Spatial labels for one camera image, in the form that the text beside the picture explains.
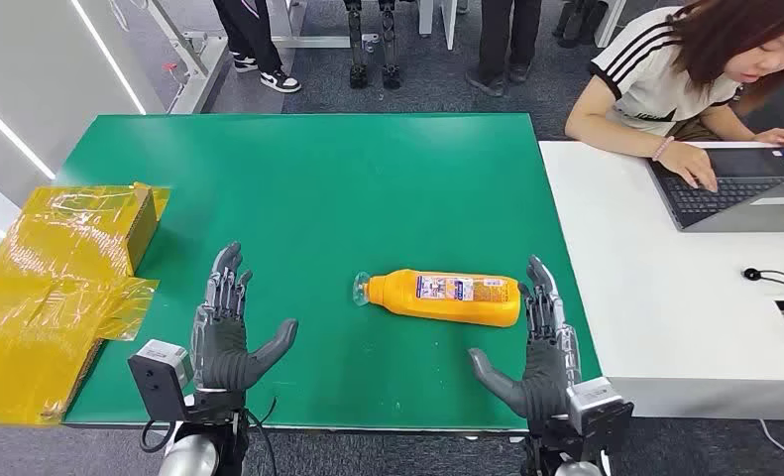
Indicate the person's right hand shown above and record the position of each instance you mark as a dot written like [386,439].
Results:
[693,164]

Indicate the person's left hand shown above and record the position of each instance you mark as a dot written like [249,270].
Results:
[782,138]

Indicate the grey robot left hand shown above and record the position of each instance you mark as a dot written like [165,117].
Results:
[221,355]

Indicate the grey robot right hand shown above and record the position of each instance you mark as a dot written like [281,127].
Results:
[546,378]

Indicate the orange detergent bottle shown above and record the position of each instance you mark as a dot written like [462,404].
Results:
[450,299]

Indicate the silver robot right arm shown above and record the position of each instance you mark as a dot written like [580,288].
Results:
[562,460]

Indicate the grey laptop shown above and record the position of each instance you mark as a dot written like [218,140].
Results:
[733,190]

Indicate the seated person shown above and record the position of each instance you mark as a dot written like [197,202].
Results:
[647,72]

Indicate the yellow taped cardboard box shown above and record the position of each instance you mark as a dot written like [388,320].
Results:
[43,296]

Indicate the standing person in dark shoes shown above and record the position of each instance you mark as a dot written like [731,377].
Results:
[503,39]

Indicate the white table legs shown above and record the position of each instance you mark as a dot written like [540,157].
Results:
[431,16]

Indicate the standing person with sneakers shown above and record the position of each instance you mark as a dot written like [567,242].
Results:
[253,33]

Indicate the black robot legs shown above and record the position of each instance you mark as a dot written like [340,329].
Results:
[372,46]

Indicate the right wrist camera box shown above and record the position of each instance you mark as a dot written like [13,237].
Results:
[598,407]

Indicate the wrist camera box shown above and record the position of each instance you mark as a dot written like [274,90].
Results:
[598,407]
[158,378]

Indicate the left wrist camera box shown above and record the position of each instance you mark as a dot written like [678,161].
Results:
[158,378]

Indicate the white metal frame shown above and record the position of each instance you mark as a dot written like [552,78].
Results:
[191,59]

